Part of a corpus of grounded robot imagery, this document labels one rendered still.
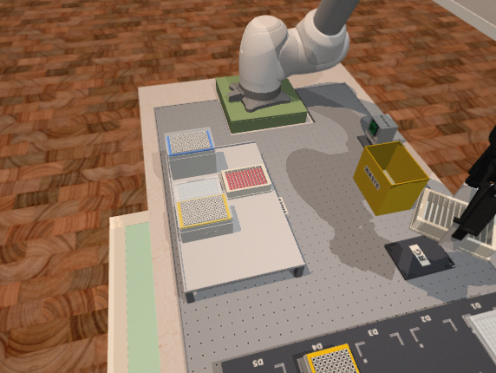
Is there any yellow tip rack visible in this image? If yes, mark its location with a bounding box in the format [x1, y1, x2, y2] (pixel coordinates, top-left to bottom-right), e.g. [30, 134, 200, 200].
[300, 344, 359, 373]

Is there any cream trough reservoir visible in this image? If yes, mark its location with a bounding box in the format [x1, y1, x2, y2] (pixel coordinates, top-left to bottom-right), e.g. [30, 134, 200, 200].
[408, 188, 496, 262]

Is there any dark grey square pad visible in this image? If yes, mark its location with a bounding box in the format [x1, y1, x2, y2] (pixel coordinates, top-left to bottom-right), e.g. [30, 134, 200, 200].
[384, 235, 456, 280]

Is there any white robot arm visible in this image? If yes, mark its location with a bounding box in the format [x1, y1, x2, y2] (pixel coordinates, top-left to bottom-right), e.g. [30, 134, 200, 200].
[227, 0, 360, 113]

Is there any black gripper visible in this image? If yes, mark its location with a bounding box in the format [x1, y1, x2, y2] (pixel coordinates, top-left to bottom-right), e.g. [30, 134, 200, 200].
[438, 126, 496, 252]

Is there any white flat shelf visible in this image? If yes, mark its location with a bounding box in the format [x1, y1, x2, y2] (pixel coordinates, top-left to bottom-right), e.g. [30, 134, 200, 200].
[166, 141, 305, 304]

